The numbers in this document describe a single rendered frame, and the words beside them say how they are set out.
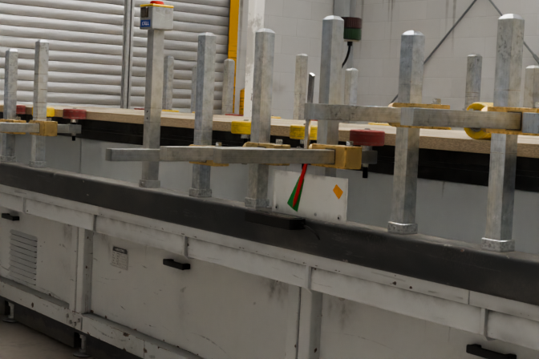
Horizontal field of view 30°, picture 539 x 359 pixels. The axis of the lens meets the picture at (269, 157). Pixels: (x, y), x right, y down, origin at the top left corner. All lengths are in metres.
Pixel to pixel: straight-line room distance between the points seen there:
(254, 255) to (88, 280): 1.31
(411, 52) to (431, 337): 0.70
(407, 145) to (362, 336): 0.67
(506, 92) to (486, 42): 9.42
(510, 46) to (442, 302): 0.53
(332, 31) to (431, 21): 9.66
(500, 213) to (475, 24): 9.58
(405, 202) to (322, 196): 0.25
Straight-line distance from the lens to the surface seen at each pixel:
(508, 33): 1.92
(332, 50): 2.26
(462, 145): 2.20
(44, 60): 3.54
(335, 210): 2.23
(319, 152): 2.20
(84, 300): 3.74
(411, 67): 2.08
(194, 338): 3.18
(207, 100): 2.66
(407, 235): 2.09
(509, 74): 1.91
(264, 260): 2.49
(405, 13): 12.21
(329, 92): 2.26
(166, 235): 2.85
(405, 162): 2.08
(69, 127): 3.54
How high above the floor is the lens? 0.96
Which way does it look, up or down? 3 degrees down
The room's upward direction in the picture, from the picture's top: 3 degrees clockwise
